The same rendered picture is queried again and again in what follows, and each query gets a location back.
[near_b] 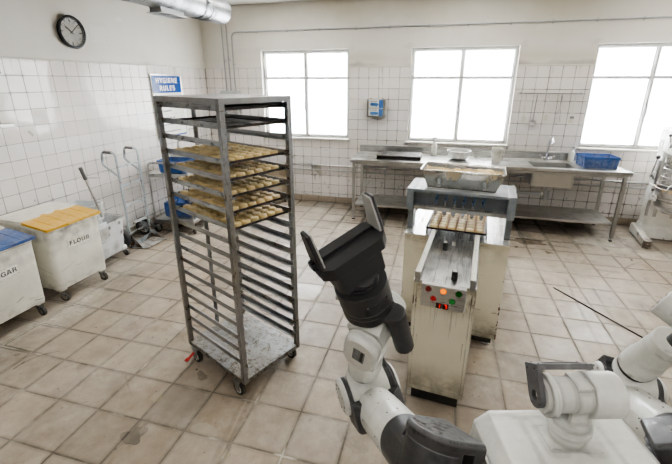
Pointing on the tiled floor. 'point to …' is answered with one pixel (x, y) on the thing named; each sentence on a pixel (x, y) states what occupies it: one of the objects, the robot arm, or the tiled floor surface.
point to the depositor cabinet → (488, 285)
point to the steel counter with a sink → (536, 170)
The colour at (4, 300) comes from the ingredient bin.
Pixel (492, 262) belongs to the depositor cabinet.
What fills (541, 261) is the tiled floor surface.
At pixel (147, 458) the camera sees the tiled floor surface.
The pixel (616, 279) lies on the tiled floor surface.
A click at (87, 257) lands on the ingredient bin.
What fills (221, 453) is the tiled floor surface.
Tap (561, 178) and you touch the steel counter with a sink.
